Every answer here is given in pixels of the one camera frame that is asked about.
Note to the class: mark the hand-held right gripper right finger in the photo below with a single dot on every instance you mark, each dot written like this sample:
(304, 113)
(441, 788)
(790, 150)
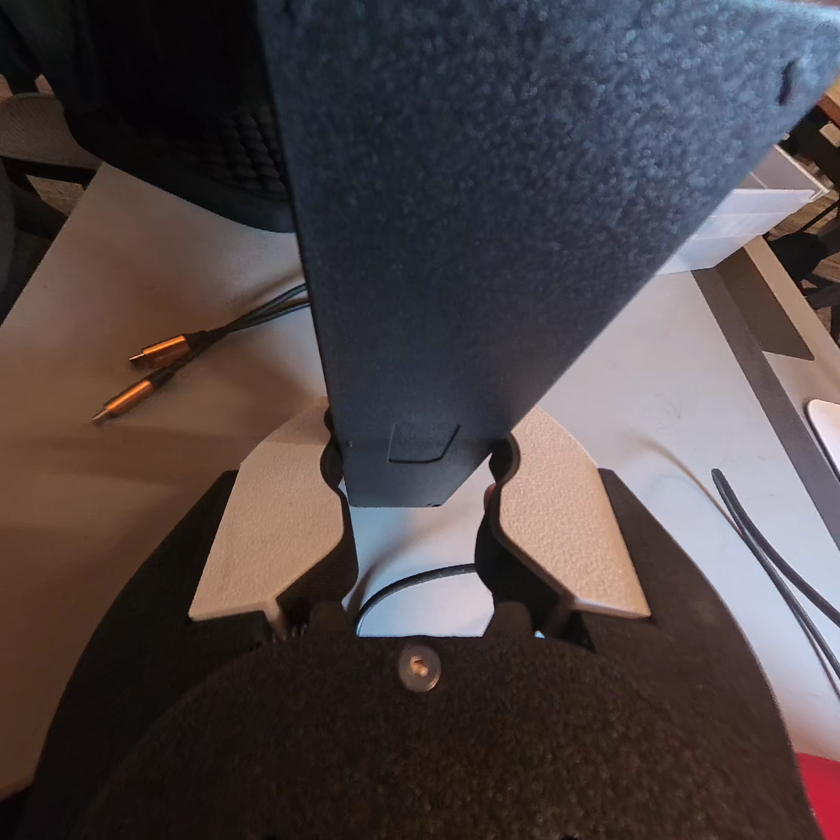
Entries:
(571, 525)

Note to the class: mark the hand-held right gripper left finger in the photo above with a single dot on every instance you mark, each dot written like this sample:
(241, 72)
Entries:
(262, 525)

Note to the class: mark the black usb hub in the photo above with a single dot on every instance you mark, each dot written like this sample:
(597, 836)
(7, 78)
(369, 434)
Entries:
(492, 229)

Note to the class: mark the clear plastic bin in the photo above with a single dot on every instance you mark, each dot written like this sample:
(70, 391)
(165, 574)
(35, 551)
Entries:
(741, 216)

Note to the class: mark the red plastic bin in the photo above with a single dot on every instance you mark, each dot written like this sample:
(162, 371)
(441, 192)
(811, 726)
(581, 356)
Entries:
(820, 800)

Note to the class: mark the instruction sheet on stand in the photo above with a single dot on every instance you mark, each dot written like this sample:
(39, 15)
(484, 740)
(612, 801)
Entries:
(827, 433)

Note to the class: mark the black chair armrest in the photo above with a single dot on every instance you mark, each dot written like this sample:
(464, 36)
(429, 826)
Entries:
(229, 170)

